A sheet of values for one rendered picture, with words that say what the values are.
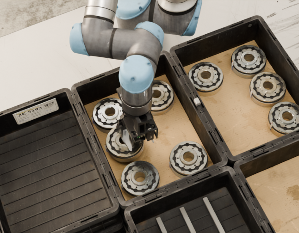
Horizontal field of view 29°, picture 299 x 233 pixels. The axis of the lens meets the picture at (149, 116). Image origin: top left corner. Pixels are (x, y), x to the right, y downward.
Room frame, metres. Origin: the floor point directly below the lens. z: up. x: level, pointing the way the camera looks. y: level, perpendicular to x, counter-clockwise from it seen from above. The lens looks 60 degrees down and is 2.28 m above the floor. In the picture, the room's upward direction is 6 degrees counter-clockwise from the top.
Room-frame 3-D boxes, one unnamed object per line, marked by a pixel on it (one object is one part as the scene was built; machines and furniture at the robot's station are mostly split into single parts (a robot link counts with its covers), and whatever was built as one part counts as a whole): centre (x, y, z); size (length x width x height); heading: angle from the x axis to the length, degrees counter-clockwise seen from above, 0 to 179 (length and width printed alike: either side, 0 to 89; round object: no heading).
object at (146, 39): (0.84, 0.01, 1.16); 0.11 x 0.11 x 0.08; 72
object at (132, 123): (0.73, 0.03, 1.01); 0.09 x 0.08 x 0.12; 18
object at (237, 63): (0.98, -0.31, 0.86); 0.10 x 0.10 x 0.01
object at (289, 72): (0.85, -0.27, 0.87); 0.40 x 0.30 x 0.11; 18
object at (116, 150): (0.74, 0.07, 0.88); 0.10 x 0.10 x 0.01
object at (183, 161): (0.68, -0.09, 0.86); 0.05 x 0.05 x 0.01
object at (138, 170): (0.63, 0.04, 0.86); 0.05 x 0.05 x 0.01
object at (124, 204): (0.76, 0.01, 0.92); 0.40 x 0.30 x 0.02; 18
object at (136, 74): (0.74, 0.02, 1.17); 0.09 x 0.08 x 0.11; 162
